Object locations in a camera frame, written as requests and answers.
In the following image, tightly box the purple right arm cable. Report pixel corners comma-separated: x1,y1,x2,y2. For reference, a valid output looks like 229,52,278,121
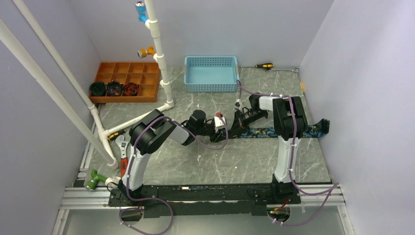
236,79,340,227

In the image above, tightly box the orange wooden compartment tray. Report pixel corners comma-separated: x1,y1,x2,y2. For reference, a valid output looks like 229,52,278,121
89,62,161,103

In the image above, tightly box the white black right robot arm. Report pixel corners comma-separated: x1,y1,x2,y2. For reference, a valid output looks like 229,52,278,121
227,93,308,203

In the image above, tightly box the rolled dark green tie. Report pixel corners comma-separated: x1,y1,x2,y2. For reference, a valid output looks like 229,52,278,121
89,81,107,96

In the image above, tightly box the green valve nozzle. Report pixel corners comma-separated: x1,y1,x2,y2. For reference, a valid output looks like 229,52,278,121
85,169,108,190

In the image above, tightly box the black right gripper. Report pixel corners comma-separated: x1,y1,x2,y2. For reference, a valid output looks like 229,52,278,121
229,110,267,138

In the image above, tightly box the red handled adjustable wrench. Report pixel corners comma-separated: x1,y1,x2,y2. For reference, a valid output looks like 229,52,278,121
115,135,129,177

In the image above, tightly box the orange valve nozzle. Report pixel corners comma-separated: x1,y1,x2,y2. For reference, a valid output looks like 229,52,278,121
137,46,156,58

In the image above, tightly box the blue valve nozzle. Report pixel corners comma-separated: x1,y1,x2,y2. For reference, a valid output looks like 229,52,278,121
135,1,148,23

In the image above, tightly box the white vertical PVC pipe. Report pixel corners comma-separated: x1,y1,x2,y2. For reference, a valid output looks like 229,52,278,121
144,0,175,110

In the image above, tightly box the aluminium rail frame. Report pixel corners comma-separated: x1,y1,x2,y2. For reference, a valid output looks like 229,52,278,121
51,126,356,235

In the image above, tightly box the dark blue patterned tie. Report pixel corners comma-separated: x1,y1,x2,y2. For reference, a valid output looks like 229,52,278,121
238,119,330,140

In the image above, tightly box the white diagonal PVC pipe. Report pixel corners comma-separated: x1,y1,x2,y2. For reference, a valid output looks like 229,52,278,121
0,0,118,168

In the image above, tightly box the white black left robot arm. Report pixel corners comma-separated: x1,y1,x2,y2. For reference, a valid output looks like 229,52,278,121
118,109,229,206

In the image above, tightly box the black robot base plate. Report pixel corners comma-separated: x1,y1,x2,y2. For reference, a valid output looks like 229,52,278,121
108,182,301,218

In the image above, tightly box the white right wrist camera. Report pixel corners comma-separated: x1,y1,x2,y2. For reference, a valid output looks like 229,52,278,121
234,99,241,111

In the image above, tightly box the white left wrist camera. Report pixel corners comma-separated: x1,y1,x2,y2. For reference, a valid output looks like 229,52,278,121
213,112,227,131

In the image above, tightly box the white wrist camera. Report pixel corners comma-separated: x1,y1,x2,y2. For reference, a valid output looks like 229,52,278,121
234,99,241,111
213,112,227,131

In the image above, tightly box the light blue plastic basket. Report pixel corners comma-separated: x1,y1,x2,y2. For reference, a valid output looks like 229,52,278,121
184,56,240,93

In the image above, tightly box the yellow black screwdriver at wall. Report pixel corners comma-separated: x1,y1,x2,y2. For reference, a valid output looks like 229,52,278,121
255,63,274,70

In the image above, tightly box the silver spanner at wall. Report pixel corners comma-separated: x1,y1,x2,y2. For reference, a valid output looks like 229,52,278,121
263,68,299,73

